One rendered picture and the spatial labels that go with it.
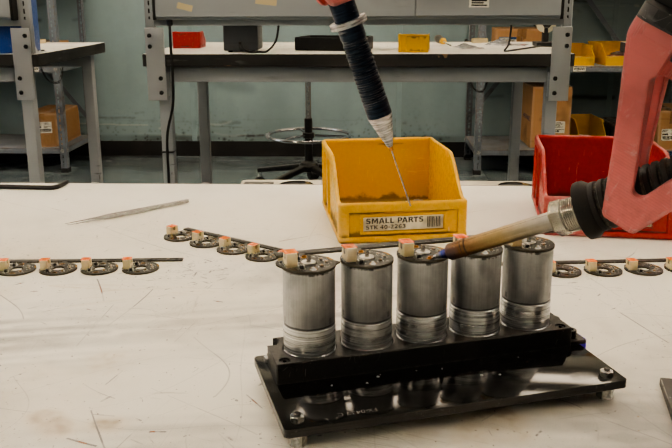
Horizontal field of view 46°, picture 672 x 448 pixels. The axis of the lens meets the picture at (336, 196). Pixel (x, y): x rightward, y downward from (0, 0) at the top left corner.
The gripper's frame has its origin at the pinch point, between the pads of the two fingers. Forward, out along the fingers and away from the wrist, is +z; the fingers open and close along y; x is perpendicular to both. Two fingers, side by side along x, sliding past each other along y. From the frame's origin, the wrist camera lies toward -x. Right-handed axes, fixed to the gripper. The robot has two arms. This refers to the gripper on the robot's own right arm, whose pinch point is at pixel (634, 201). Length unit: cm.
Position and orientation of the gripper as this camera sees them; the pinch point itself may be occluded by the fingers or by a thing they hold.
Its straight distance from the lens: 34.3
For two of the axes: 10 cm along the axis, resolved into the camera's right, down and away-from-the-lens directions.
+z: -3.9, 8.1, 4.4
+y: -4.9, 2.1, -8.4
